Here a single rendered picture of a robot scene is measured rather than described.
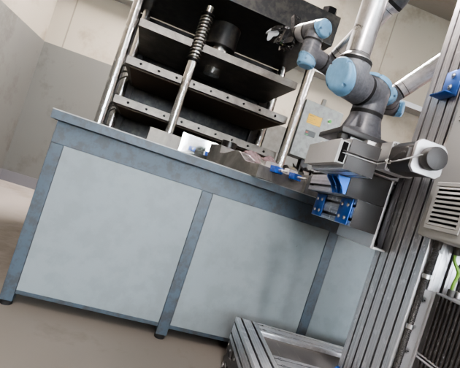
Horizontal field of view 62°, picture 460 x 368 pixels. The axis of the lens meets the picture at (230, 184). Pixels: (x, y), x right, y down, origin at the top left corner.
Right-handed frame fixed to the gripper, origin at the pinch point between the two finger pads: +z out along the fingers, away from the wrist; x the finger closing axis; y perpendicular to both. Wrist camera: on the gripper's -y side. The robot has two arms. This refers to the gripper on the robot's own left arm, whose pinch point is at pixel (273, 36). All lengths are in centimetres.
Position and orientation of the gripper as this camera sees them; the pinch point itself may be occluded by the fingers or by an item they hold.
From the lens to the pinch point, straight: 194.9
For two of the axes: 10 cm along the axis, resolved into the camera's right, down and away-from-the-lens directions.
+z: -5.2, -1.7, 8.4
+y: -4.2, 9.0, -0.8
